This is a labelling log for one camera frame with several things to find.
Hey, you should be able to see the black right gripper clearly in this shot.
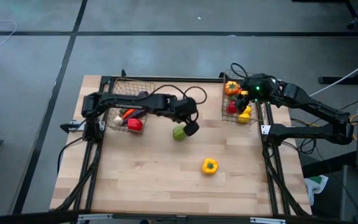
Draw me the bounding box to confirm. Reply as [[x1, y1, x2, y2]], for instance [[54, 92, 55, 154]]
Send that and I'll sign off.
[[243, 72, 281, 103]]

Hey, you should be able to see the light green chayote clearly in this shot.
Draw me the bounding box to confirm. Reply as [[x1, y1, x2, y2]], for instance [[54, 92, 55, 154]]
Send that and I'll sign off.
[[172, 124, 188, 141]]

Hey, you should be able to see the orange tomato with green stem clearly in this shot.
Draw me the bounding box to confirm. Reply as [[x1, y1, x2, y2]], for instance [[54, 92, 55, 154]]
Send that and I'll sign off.
[[224, 80, 241, 96]]

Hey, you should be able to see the red apple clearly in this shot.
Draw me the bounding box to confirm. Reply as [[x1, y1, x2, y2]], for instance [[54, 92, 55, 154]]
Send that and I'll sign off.
[[226, 100, 238, 114]]

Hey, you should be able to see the red bell pepper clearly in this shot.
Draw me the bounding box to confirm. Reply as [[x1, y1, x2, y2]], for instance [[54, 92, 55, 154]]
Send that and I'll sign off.
[[127, 118, 144, 132]]

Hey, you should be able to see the orange carrot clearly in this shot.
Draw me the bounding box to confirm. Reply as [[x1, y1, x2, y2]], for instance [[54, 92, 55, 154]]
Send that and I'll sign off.
[[122, 108, 137, 121]]

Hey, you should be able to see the yellow bell pepper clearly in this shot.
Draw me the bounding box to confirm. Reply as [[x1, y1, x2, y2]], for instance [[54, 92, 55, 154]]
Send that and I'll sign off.
[[201, 157, 219, 175]]

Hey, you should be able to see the white and green cloth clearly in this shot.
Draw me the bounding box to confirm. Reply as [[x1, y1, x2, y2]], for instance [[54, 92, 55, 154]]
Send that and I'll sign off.
[[305, 174, 329, 206]]

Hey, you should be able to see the black mounting beam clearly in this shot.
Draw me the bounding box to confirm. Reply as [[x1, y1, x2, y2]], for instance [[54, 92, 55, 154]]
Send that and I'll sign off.
[[0, 210, 358, 224]]

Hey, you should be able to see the black metal table frame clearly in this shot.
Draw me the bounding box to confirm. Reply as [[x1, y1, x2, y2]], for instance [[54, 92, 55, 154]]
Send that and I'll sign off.
[[54, 72, 312, 218]]

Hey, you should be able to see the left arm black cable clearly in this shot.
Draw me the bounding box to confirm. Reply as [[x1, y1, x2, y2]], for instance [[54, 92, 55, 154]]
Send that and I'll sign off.
[[147, 83, 208, 123]]

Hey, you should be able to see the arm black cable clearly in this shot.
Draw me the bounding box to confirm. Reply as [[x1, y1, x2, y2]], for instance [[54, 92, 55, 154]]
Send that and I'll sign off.
[[147, 83, 208, 123], [230, 62, 250, 78]]

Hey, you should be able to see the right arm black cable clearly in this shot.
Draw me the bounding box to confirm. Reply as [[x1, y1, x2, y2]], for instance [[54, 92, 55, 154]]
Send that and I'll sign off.
[[230, 62, 250, 78]]

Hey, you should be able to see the gold wire basket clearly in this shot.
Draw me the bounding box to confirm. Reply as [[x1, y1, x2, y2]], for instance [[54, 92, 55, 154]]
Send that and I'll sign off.
[[221, 70, 260, 125], [106, 77, 156, 134]]

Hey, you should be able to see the coiled black cable bundle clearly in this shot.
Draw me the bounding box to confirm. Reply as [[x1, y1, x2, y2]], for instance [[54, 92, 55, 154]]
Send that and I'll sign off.
[[296, 136, 319, 156]]

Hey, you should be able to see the thick white cable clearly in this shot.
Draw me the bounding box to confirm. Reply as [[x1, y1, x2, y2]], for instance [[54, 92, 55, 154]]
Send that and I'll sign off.
[[309, 54, 358, 97]]

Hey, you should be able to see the black power cable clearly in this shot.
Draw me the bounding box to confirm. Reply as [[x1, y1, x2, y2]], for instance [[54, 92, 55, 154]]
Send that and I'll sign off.
[[57, 136, 85, 177]]

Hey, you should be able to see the white metal bracket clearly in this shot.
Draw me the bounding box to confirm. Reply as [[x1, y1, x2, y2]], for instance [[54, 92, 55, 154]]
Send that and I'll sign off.
[[249, 217, 287, 224], [76, 213, 114, 224]]

